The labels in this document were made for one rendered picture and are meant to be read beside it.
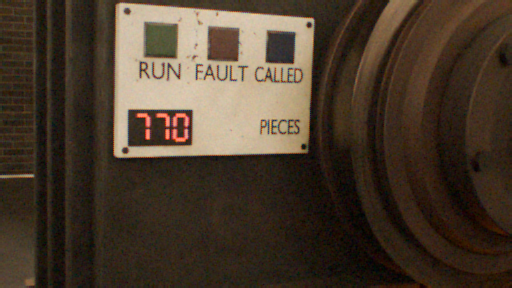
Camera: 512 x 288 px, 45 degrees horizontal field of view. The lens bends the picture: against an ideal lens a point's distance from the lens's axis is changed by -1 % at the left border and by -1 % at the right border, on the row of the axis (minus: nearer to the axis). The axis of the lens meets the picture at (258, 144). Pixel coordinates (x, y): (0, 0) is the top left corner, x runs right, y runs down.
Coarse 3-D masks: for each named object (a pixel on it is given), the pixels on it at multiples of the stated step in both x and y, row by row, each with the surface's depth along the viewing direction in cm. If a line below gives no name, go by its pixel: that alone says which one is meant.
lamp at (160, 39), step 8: (152, 24) 72; (160, 24) 72; (152, 32) 72; (160, 32) 72; (168, 32) 73; (176, 32) 73; (152, 40) 72; (160, 40) 72; (168, 40) 73; (152, 48) 72; (160, 48) 73; (168, 48) 73
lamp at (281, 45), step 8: (272, 32) 79; (272, 40) 79; (280, 40) 79; (288, 40) 80; (272, 48) 79; (280, 48) 79; (288, 48) 80; (272, 56) 79; (280, 56) 79; (288, 56) 80
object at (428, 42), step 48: (432, 0) 71; (480, 0) 72; (432, 48) 70; (384, 96) 70; (432, 96) 70; (384, 144) 71; (432, 144) 71; (384, 192) 73; (432, 192) 72; (432, 240) 75; (480, 240) 76
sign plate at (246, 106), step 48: (144, 48) 72; (192, 48) 75; (240, 48) 77; (144, 96) 73; (192, 96) 76; (240, 96) 78; (288, 96) 81; (144, 144) 73; (192, 144) 76; (240, 144) 79; (288, 144) 82
